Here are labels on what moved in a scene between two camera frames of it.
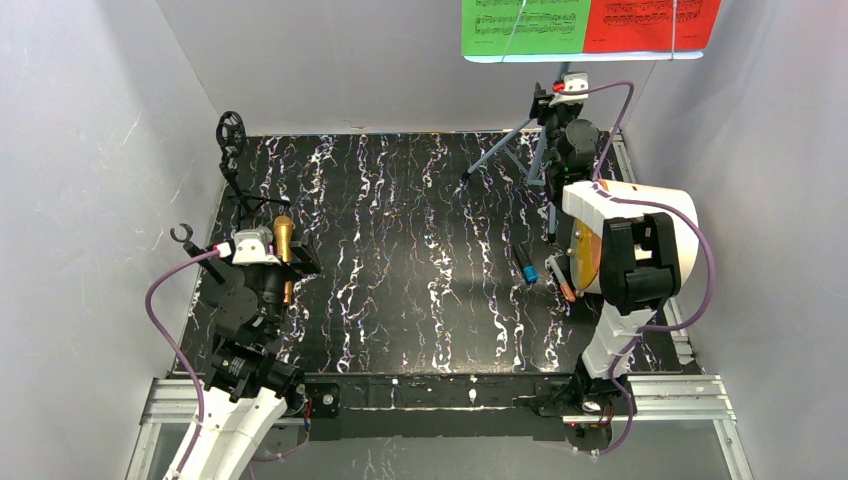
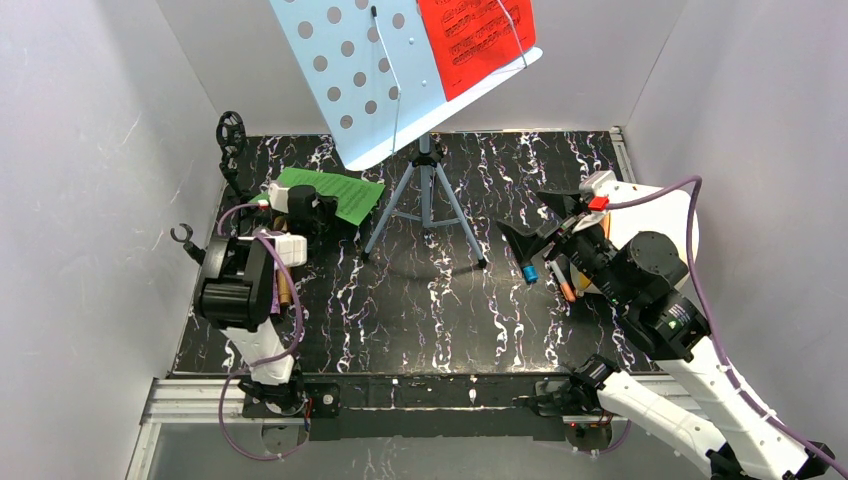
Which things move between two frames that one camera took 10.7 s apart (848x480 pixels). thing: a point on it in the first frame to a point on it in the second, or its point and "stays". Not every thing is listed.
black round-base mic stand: [196, 251] stays
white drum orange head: [592, 203] stays
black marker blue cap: [530, 271] stays
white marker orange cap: [560, 275] stays
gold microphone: [283, 228] stays
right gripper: [544, 105] to [556, 232]
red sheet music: [649, 25] to [471, 37]
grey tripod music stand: [525, 152] to [371, 73]
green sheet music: [523, 27] to [354, 197]
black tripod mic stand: [231, 138] stays
